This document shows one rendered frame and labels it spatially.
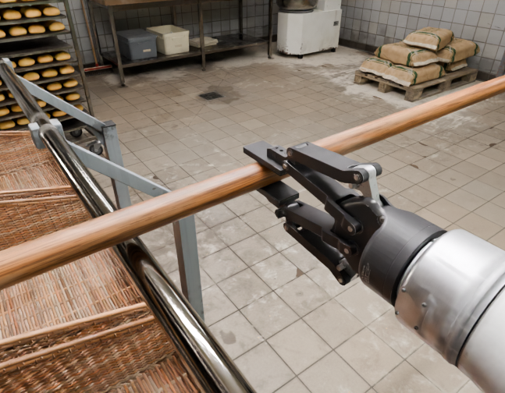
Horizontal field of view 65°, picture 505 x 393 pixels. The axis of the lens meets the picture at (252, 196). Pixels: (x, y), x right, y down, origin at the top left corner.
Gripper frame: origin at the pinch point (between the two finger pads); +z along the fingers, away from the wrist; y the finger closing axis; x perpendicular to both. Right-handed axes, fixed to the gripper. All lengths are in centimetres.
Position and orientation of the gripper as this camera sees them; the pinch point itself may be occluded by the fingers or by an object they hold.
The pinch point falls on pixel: (269, 171)
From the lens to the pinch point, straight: 46.1
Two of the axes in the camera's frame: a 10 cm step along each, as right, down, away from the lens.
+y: 0.0, 8.4, 5.5
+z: -5.8, -4.4, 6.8
